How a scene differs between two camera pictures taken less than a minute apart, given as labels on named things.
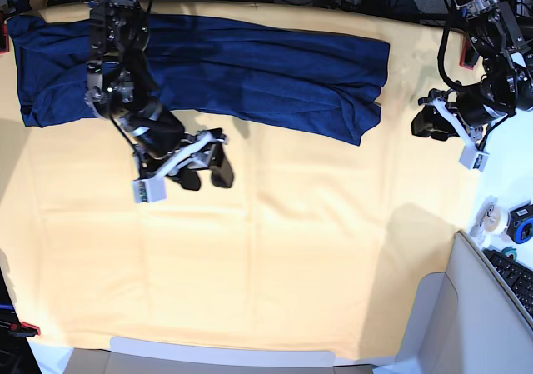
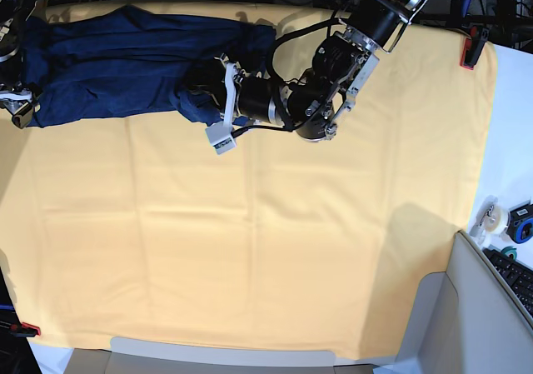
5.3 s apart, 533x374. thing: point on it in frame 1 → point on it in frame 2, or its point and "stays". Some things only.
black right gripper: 470,107 → 236,94
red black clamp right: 469,56 stays
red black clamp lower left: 23,329 stays
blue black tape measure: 520,223 stays
